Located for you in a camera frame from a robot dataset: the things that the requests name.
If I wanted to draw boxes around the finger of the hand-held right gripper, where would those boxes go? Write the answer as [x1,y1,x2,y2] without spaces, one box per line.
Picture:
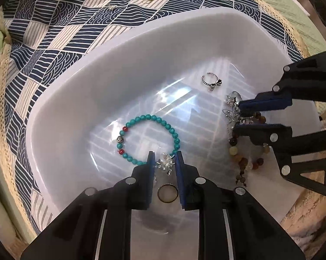
[238,50,326,112]
[232,123,326,199]

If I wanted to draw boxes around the silver butterfly necklace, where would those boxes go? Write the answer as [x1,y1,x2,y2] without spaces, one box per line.
[222,91,258,141]

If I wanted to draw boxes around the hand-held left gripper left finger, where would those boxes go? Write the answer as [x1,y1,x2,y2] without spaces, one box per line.
[20,151,156,260]

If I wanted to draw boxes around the blue white patterned cloth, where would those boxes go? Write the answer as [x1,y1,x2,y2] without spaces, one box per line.
[0,0,326,252]

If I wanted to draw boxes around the silver flower pendant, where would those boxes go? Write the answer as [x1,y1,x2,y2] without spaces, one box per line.
[155,153,176,178]

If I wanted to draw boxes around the brown agate bead bracelet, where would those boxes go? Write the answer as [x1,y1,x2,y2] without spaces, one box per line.
[228,112,272,187]

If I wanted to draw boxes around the turquoise bead bracelet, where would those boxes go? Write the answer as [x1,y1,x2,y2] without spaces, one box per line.
[116,114,181,166]

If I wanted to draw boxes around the silver bow ring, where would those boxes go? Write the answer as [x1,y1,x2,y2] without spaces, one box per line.
[201,72,222,90]

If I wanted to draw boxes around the green quilted sofa cover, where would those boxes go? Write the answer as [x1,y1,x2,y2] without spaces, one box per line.
[228,0,326,57]

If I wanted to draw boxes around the plain band ring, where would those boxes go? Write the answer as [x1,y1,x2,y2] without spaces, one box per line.
[157,184,179,203]

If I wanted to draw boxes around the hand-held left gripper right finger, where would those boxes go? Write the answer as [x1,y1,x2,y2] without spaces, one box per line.
[175,150,307,260]

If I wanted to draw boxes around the clear plastic container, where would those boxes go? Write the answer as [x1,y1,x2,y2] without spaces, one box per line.
[25,12,307,236]

